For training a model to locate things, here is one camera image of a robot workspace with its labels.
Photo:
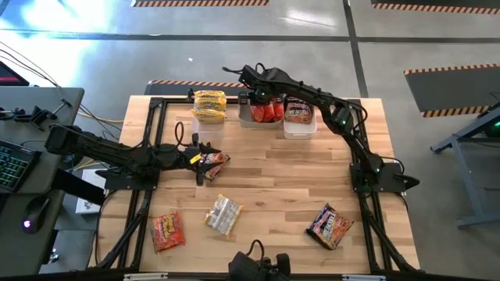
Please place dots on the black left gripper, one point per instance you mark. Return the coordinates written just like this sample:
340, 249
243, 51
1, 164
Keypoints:
183, 158

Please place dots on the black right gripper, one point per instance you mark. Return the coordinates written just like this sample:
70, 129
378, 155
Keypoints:
261, 84

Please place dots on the black Maruchan fire noodle pack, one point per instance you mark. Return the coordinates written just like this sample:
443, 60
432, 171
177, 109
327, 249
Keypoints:
329, 226
298, 102
298, 116
215, 162

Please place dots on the yellow Maruchan noodle pack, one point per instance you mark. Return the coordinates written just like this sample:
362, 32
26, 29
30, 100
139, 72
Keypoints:
209, 116
222, 215
211, 104
209, 94

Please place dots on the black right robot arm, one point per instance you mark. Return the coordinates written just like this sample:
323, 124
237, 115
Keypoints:
312, 95

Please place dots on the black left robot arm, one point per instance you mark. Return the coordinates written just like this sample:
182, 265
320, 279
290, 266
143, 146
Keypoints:
109, 150

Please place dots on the grey plastic bin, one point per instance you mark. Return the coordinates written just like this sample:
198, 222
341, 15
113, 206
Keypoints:
259, 125

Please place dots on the clear plastic bin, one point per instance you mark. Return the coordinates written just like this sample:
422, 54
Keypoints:
207, 130

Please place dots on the white plastic bin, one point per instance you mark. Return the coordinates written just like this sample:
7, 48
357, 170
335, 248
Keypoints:
300, 132

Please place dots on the black mat with striped edge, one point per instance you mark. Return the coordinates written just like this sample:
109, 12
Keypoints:
449, 89
176, 90
429, 8
195, 3

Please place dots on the white box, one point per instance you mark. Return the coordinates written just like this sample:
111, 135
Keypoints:
89, 207

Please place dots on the black desk leg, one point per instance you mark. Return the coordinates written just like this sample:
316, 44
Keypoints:
78, 187

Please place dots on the grey office desk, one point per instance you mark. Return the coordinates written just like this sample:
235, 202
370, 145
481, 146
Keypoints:
58, 97

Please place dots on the black desk clamp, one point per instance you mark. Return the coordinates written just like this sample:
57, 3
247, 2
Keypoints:
39, 116

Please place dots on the black computer mouse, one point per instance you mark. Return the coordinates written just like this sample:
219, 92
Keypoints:
35, 212

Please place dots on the chrome caster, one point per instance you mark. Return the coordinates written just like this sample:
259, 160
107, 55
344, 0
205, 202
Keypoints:
54, 255

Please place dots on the backlit black keyboard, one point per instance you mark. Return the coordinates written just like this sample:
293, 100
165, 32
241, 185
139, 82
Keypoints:
15, 164

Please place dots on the black monitor with red stripe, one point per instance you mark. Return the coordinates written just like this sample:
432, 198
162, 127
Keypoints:
9, 76

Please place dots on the blue-grey table stand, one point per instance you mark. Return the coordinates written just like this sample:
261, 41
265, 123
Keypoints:
470, 187

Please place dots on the black device with green light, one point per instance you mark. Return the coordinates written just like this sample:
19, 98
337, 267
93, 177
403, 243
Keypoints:
494, 130

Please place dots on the black aluminium table frame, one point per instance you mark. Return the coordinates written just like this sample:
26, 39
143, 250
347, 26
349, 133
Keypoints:
176, 100

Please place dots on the white bracket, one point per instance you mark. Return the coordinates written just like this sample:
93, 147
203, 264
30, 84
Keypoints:
363, 278
144, 277

